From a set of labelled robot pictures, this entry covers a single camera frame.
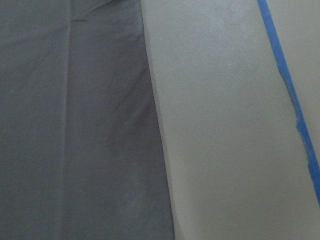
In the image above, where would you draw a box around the blue tape line lengthwise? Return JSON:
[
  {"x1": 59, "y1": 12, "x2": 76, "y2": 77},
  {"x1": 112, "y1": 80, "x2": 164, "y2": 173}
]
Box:
[{"x1": 257, "y1": 0, "x2": 320, "y2": 201}]

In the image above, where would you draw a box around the dark brown t-shirt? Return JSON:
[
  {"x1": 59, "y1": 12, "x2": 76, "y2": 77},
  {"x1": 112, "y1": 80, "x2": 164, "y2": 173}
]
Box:
[{"x1": 0, "y1": 0, "x2": 175, "y2": 240}]

